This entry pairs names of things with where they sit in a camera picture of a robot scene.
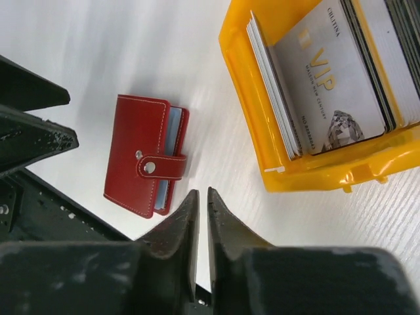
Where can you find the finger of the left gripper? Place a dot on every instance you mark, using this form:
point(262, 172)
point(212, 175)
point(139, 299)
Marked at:
point(25, 91)
point(26, 139)

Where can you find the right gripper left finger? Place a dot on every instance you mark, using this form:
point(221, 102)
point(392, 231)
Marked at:
point(155, 274)

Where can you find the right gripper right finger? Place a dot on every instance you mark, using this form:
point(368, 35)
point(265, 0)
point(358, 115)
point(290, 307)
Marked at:
point(251, 276)

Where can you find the red leather card holder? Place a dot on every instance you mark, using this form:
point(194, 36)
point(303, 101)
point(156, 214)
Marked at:
point(146, 158)

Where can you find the yellow plastic card bin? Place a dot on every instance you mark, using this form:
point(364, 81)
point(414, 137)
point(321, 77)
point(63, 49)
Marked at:
point(373, 159)

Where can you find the white VIP card in bin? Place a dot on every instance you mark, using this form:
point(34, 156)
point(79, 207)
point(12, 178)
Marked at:
point(326, 78)

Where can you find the stack of cards in bin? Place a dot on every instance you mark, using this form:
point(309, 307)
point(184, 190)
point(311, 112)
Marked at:
point(387, 37)

